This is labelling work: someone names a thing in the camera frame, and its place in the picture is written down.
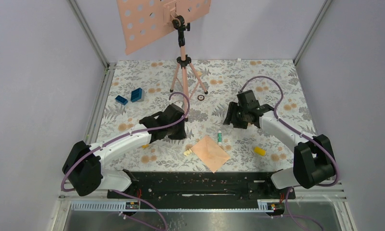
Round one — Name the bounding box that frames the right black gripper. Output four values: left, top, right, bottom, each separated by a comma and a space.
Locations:
223, 101, 248, 129

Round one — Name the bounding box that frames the green white glue stick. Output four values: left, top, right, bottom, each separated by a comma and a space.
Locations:
217, 130, 223, 146

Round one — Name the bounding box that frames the tan paper envelope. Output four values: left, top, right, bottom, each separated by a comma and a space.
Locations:
191, 135, 230, 173

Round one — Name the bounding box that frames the pink perforated music stand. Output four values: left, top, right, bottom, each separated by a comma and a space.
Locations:
116, 0, 212, 122

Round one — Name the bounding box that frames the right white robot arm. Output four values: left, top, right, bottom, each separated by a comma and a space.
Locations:
224, 90, 338, 198

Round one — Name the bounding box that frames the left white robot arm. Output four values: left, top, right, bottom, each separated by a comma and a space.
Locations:
62, 103, 186, 198

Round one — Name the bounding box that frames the cream chess knight piece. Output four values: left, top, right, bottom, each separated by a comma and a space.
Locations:
183, 149, 193, 156

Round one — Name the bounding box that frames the yellow toy brick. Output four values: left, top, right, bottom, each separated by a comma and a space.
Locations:
253, 147, 266, 156

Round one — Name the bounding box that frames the large blue toy brick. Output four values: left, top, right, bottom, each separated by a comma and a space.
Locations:
131, 88, 145, 103

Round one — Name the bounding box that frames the floral patterned table mat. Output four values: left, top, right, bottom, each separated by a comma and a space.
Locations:
97, 60, 316, 172

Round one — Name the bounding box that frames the small blue toy brick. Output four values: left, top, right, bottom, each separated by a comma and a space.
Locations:
115, 95, 128, 106

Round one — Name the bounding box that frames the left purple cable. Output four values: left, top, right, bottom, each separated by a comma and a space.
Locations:
60, 92, 191, 231

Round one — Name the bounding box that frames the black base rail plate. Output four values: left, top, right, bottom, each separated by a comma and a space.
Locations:
124, 171, 297, 209

